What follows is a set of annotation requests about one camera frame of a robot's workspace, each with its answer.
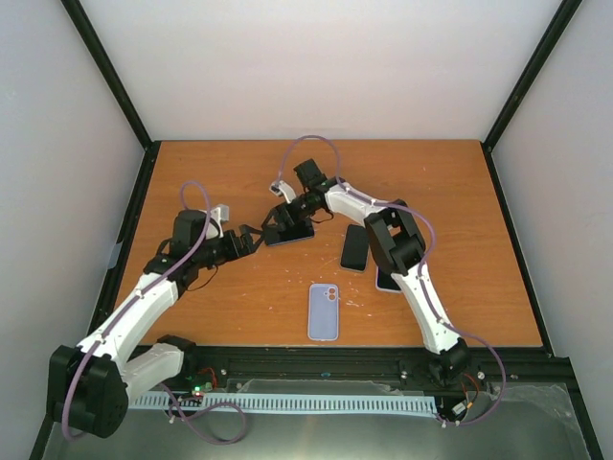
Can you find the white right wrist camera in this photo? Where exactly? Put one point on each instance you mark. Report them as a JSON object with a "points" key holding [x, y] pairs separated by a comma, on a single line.
{"points": [[282, 190]]}

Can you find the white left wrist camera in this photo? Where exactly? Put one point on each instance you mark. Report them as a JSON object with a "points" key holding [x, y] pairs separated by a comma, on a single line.
{"points": [[218, 217]]}

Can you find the lavender plain phone case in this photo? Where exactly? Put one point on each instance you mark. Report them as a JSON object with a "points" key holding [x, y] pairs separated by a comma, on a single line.
{"points": [[323, 312]]}

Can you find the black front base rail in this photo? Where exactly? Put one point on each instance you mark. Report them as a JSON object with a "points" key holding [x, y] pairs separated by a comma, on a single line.
{"points": [[404, 369]]}

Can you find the black left side rail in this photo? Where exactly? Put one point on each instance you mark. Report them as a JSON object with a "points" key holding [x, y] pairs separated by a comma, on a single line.
{"points": [[120, 253]]}

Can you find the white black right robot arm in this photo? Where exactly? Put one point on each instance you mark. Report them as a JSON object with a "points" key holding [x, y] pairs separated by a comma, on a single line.
{"points": [[398, 249]]}

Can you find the black left rear frame post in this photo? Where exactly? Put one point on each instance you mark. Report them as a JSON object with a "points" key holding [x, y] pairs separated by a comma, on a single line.
{"points": [[96, 50]]}

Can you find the blue-edged black phone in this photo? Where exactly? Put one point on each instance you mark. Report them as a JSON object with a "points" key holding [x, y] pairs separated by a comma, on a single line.
{"points": [[273, 236]]}

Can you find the black frame post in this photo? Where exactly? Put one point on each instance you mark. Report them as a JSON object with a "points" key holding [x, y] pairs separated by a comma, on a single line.
{"points": [[96, 50], [555, 29]]}

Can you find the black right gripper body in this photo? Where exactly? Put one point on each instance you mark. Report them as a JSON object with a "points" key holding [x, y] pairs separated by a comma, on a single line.
{"points": [[302, 213]]}

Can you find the light blue slotted cable duct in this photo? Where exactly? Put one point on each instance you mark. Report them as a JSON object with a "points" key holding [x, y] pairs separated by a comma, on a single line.
{"points": [[421, 406]]}

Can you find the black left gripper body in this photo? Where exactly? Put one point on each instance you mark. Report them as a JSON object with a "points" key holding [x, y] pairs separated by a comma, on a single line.
{"points": [[227, 253]]}

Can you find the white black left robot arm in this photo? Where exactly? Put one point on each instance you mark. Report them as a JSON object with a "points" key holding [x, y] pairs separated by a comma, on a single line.
{"points": [[124, 316]]}

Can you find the black right rear frame post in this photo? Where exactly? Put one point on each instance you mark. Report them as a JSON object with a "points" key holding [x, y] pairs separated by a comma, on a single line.
{"points": [[555, 29]]}

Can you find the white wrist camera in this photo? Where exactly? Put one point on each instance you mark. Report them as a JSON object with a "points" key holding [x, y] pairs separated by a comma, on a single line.
{"points": [[282, 190], [218, 217]]}

